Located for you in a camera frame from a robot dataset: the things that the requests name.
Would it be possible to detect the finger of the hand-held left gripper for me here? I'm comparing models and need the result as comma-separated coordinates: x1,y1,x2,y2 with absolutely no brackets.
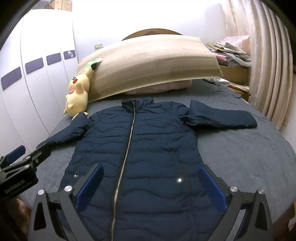
0,145,26,168
14,143,52,172

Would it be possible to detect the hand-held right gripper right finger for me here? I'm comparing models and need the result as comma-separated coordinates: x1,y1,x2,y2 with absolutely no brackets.
199,164,274,241

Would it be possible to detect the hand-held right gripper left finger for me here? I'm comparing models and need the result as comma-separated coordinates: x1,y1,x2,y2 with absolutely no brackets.
29,163,104,241

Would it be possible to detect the navy quilted puffer jacket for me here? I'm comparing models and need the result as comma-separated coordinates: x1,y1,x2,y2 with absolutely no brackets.
36,97,258,241

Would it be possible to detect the pile of clothes and papers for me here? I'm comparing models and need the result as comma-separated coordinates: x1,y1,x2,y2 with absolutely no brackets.
207,35,252,67

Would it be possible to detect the bed with grey sheet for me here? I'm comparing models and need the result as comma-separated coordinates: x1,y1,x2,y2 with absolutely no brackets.
17,79,296,241

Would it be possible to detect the white wardrobe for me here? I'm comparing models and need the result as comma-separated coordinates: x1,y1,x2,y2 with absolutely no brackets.
0,8,79,153

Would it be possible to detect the yellow plush toy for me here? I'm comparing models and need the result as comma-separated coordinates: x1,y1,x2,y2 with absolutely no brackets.
64,62,97,117

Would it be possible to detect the purple flower-print wardrobe panel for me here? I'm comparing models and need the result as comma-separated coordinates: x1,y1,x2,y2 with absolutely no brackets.
63,49,76,60

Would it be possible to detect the green patterned cloth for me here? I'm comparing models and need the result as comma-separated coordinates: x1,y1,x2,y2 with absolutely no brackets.
85,58,103,70

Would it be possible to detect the silver grey cloth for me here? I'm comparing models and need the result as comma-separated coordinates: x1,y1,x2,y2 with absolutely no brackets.
203,77,232,88

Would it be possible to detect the pink pillow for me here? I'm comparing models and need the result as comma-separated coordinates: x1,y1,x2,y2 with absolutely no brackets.
124,80,192,95

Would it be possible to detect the wooden nightstand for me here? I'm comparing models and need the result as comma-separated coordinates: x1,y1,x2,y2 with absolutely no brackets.
218,65,252,101

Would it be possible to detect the wooden headboard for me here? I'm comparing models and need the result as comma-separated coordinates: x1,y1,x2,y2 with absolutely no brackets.
121,28,183,42
77,35,223,102

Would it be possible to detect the beige curtain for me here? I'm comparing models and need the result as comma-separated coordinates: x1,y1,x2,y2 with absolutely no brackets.
221,0,296,130

